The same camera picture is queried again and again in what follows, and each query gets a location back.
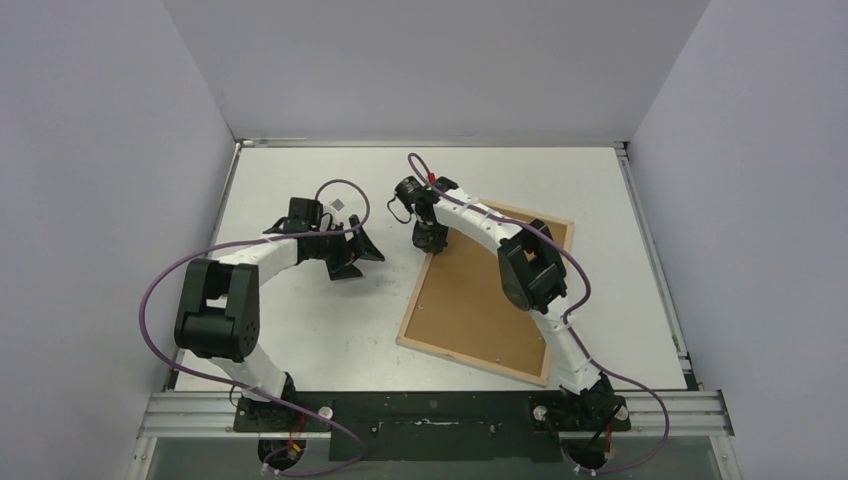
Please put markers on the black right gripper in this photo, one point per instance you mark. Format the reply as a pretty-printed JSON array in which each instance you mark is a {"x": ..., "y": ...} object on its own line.
[{"x": 429, "y": 235}]

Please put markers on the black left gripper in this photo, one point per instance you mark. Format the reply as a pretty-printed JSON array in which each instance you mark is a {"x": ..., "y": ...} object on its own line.
[{"x": 342, "y": 267}]

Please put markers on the brown cardboard backing board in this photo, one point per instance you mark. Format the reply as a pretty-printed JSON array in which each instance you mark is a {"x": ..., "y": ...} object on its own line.
[{"x": 459, "y": 312}]

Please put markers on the white wooden picture frame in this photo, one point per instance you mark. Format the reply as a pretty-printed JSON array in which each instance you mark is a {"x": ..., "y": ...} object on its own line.
[{"x": 459, "y": 310}]

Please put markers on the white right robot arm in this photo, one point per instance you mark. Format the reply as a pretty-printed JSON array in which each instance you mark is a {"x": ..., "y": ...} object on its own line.
[{"x": 532, "y": 277}]

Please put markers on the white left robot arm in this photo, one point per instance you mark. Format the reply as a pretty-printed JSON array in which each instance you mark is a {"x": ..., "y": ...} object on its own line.
[{"x": 219, "y": 311}]

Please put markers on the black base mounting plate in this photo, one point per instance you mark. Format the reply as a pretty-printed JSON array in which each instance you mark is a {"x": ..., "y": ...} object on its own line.
[{"x": 446, "y": 426}]

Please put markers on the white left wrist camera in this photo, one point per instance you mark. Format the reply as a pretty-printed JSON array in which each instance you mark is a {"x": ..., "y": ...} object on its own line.
[{"x": 337, "y": 205}]

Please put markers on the aluminium front rail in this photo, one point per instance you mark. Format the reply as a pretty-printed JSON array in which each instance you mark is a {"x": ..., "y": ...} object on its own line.
[{"x": 211, "y": 414}]

